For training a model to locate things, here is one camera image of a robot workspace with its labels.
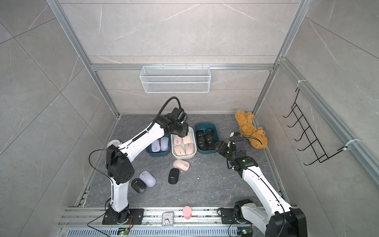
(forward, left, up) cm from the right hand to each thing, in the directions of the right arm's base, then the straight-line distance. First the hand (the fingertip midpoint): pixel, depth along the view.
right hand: (220, 145), depth 83 cm
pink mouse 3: (+5, +25, -13) cm, 29 cm away
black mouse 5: (-13, +27, -13) cm, 33 cm away
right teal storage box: (+24, +9, -11) cm, 28 cm away
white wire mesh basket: (+46, +41, +15) cm, 63 cm away
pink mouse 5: (-6, +23, -12) cm, 27 cm away
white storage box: (+7, +21, -14) cm, 27 cm away
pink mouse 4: (+5, +18, -12) cm, 23 cm away
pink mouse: (+13, +27, -13) cm, 32 cm away
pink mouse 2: (+13, +20, -13) cm, 27 cm away
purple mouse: (-15, +41, -14) cm, 46 cm away
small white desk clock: (-34, +29, -14) cm, 46 cm away
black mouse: (+18, +11, -13) cm, 25 cm away
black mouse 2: (+20, +4, -13) cm, 24 cm away
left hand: (+10, +19, +3) cm, 22 cm away
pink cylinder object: (-32, +19, -7) cm, 38 cm away
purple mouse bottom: (+9, +35, -11) cm, 38 cm away
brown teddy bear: (+11, -27, -7) cm, 30 cm away
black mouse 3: (+11, +5, -11) cm, 16 cm away
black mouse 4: (+8, +10, -10) cm, 16 cm away
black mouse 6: (-18, +47, -11) cm, 51 cm away
